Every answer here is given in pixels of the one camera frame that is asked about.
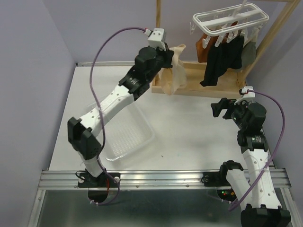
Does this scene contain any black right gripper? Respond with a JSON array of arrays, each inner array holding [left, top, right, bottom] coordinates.
[[210, 97, 249, 130]]

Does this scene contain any beige striped underwear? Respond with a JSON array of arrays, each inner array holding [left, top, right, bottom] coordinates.
[[158, 44, 187, 95]]

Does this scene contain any black underwear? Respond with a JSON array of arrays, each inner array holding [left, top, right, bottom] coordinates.
[[200, 35, 244, 87]]

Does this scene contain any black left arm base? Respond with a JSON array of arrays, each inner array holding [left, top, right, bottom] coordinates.
[[75, 170, 121, 189]]

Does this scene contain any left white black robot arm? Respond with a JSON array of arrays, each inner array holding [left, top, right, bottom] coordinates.
[[67, 46, 174, 186]]

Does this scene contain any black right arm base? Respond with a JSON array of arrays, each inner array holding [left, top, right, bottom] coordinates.
[[201, 169, 248, 187]]

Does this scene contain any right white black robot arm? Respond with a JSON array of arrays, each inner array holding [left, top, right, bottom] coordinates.
[[211, 98, 291, 227]]

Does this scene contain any orange underwear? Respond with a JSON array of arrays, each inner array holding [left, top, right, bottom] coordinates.
[[196, 33, 244, 63]]

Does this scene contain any grey underwear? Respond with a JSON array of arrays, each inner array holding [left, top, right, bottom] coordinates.
[[240, 41, 256, 70]]

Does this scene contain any white plastic clip hanger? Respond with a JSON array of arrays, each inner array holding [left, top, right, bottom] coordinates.
[[189, 0, 269, 48]]

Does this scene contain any clear plastic basket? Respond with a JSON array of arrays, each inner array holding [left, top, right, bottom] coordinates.
[[101, 103, 155, 161]]

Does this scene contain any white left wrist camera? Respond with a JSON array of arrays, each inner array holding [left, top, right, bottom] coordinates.
[[143, 28, 166, 51]]

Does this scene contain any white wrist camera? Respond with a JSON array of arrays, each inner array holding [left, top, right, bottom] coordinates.
[[234, 86, 255, 105], [143, 28, 166, 51]]

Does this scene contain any wooden hanger stand frame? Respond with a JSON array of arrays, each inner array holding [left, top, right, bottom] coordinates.
[[150, 0, 303, 99]]

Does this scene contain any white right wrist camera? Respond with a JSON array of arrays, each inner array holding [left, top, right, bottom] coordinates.
[[234, 86, 255, 105]]

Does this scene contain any aluminium mounting rail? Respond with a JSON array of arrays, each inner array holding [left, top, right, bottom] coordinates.
[[37, 167, 294, 190]]

